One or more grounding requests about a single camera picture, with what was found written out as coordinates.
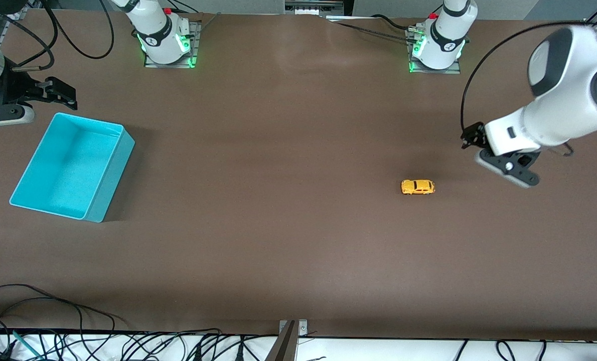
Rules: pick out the turquoise plastic bin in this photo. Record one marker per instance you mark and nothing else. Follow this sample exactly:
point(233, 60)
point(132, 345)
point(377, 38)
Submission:
point(67, 165)

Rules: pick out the grey power strip device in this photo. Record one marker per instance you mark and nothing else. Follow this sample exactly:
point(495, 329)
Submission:
point(313, 7)

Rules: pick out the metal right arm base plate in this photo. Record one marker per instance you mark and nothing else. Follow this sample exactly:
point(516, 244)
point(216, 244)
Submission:
point(196, 35)

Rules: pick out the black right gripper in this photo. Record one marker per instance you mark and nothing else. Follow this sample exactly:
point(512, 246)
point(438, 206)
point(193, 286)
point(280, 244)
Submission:
point(13, 86)

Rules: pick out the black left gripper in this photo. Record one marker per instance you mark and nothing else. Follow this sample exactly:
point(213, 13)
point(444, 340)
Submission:
point(473, 134)

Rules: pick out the dark angled metal bar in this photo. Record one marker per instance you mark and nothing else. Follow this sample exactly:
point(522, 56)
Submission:
point(283, 348)

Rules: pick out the small metal bracket plate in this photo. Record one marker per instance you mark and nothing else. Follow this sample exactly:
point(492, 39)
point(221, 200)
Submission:
point(302, 328)

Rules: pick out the yellow beetle toy car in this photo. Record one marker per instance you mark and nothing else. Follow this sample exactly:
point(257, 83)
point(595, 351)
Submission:
point(418, 186)

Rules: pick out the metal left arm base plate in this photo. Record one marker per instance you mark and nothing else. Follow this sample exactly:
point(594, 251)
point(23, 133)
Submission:
point(454, 71)

